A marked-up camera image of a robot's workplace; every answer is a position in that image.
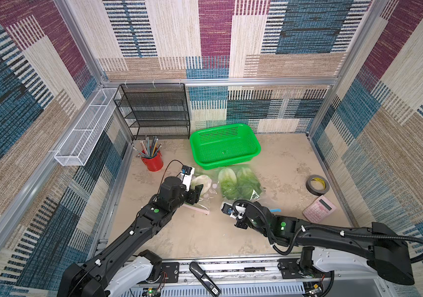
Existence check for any blue-zip clear bag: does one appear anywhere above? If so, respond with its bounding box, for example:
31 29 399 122
217 165 282 214

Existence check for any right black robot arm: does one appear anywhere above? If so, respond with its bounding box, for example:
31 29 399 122
221 199 423 285

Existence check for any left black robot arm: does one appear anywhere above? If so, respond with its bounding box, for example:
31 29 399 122
57 176 203 297

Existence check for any pink-zip clear bag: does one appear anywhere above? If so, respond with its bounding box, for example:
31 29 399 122
184 168 218 215

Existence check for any red pencil cup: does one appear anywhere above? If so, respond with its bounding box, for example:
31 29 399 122
141 151 164 172

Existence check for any coloured pencils bundle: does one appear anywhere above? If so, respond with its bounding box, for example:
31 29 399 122
132 136 162 159

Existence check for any black tape roll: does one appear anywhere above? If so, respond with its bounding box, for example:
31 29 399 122
305 174 330 196

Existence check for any pink calculator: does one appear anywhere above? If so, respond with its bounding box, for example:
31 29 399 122
302 196 337 223

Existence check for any green plastic basket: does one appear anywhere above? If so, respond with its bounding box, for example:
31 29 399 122
190 124 262 170

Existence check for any black handheld device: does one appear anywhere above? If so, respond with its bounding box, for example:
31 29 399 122
189 262 221 297

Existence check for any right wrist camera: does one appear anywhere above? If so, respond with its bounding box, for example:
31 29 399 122
221 202 236 219

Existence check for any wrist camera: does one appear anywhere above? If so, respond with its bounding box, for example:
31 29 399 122
180 165 195 191
221 202 236 219

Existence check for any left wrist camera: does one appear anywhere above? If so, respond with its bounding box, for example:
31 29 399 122
180 165 195 191

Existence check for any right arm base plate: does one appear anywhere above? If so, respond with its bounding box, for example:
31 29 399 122
278 258 331 280

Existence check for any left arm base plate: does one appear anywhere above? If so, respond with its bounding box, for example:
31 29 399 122
147 262 180 284

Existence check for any black wire shelf rack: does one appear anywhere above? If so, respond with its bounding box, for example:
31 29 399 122
114 83 191 140

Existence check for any white wire wall basket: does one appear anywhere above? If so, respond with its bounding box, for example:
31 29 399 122
54 89 117 167

